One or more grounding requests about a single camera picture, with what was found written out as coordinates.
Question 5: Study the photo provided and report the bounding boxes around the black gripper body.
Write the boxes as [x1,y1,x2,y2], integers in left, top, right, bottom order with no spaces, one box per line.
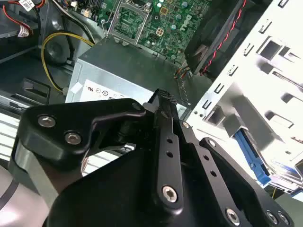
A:
[47,151,223,227]

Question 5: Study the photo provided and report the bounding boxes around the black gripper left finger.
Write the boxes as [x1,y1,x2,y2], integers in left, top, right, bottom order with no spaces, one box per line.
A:
[14,89,185,215]

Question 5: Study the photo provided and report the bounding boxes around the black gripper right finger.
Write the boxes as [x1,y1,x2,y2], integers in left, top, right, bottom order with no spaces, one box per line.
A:
[165,89,295,227]

